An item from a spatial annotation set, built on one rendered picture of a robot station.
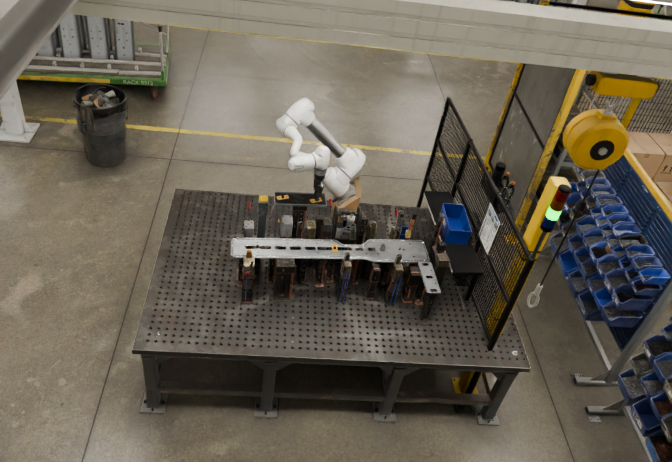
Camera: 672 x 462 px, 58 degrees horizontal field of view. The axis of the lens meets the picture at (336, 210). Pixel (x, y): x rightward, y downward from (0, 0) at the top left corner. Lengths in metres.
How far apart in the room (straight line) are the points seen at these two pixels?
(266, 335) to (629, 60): 2.98
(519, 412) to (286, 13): 4.06
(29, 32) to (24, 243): 4.83
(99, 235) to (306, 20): 4.60
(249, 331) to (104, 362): 1.27
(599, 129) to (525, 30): 0.35
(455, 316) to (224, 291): 1.62
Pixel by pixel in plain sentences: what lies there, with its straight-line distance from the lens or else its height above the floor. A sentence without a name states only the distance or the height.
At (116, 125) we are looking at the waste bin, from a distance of 6.29.
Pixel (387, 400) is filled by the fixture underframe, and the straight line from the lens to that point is 4.44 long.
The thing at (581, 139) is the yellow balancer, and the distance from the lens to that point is 1.65.
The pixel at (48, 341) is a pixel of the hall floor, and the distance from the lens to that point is 5.03.
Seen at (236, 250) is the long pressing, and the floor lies 1.00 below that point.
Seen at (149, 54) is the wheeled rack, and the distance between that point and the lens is 8.02.
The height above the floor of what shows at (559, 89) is 1.58.
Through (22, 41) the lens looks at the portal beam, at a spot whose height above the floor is 3.41.
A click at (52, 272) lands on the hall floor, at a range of 5.51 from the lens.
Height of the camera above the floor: 3.84
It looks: 39 degrees down
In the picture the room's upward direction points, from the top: 10 degrees clockwise
